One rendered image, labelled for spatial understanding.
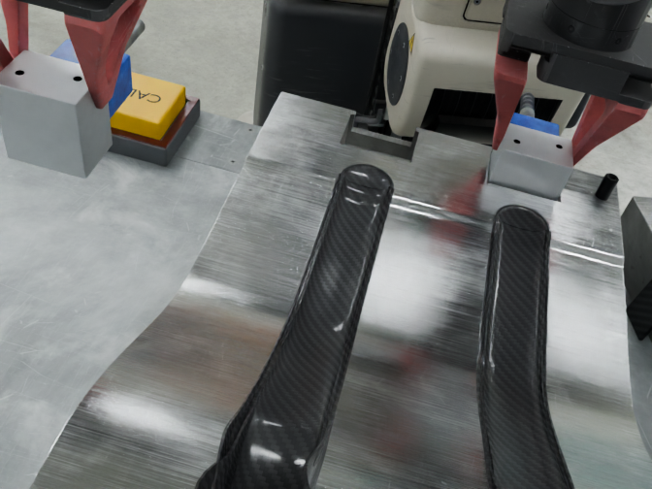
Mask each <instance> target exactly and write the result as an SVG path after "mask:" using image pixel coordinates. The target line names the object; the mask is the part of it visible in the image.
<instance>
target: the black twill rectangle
mask: <svg viewBox="0 0 652 489"><path fill-rule="evenodd" d="M626 313H627V315H628V317H629V319H630V321H631V323H632V325H633V328H634V330H635V332H636V335H637V337H638V340H639V341H642V340H643V339H644V338H645V337H646V336H647V335H648V334H649V333H650V332H651V331H652V279H651V280H650V281H649V283H648V284H647V285H646V286H645V287H644V288H643V289H642V291H641V292H640V293H639V294H638V295H637V296H636V297H635V299H634V300H633V301H632V302H631V303H630V304H629V305H628V307H627V308H626Z"/></svg>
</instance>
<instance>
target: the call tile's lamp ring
mask: <svg viewBox="0 0 652 489"><path fill-rule="evenodd" d="M185 100H188V101H189V102H188V103H187V104H186V106H185V107H184V109H183V110H182V112H181V113H180V115H179V116H178V118H177V119H176V121H175V122H174V124H173V125H172V126H171V128H170V129H169V131H168V132H167V134H166V135H165V136H164V138H163V139H162V141H158V140H155V139H152V138H148V137H145V136H141V135H137V134H134V133H130V132H126V131H123V130H119V129H115V128H112V127H111V130H112V134H113V135H117V136H120V137H123V138H127V139H131V140H134V141H138V142H142V143H146V144H149V145H153V146H157V147H163V148H166V147H167V146H168V145H169V143H170V142H171V141H172V140H173V138H174V137H175V135H176V134H177V132H178V131H179V129H180V127H181V126H182V124H183V123H184V122H185V120H186V119H187V117H188V116H189V114H190V113H191V111H192V110H193V108H194V107H195V105H196V104H197V102H198V101H199V98H197V97H193V96H189V95H185Z"/></svg>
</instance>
